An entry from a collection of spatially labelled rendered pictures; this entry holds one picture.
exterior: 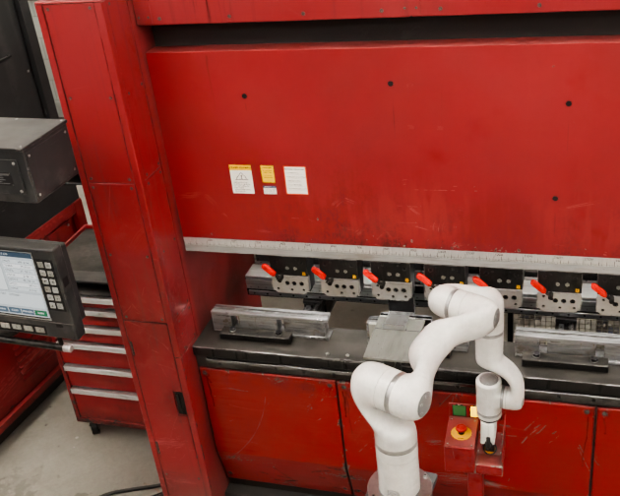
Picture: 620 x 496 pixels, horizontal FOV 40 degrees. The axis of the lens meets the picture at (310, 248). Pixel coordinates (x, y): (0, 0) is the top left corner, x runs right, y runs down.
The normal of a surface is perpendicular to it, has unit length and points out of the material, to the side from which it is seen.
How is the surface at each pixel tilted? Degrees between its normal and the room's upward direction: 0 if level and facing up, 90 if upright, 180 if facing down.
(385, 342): 0
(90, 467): 0
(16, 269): 90
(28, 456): 0
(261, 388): 90
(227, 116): 90
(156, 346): 90
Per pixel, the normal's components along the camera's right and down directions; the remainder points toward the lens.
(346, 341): -0.11, -0.87
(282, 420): -0.29, 0.49
